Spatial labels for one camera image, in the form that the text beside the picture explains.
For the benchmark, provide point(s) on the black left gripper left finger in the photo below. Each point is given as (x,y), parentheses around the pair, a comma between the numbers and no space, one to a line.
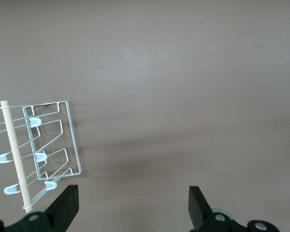
(67,205)

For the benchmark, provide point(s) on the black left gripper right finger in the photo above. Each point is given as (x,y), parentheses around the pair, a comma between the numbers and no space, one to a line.
(198,207)

